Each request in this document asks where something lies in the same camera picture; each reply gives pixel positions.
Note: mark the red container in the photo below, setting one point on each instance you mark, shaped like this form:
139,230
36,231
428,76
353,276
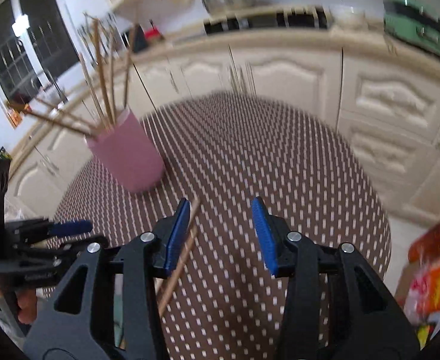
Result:
152,33

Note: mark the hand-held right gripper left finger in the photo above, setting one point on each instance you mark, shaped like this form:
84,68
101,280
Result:
176,236

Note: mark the brown polka dot tablecloth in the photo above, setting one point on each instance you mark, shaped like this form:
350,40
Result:
235,157

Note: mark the small green jar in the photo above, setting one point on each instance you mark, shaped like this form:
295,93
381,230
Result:
4,152

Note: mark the person's left hand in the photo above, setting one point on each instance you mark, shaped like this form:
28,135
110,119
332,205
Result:
26,307

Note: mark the kitchen window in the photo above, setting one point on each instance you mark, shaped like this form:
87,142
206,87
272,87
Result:
28,45

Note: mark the single wooden chopstick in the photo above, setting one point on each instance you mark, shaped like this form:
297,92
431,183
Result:
182,260

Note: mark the amber plastic bottle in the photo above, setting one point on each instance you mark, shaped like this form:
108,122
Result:
433,240

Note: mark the green electric multicooker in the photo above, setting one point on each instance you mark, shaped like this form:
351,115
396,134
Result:
414,22

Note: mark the large white bowl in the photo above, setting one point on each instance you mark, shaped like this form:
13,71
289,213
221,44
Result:
349,13

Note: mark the pink cup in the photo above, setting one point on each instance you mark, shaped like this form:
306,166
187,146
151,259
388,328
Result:
130,157

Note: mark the black electric kettle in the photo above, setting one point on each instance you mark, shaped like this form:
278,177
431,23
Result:
139,39

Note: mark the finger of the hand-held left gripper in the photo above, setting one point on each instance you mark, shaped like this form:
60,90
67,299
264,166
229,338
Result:
71,227
73,243

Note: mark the cream base cabinets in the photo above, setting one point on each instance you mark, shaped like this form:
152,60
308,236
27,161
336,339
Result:
291,75

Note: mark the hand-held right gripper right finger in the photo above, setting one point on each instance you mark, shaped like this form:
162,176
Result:
263,232

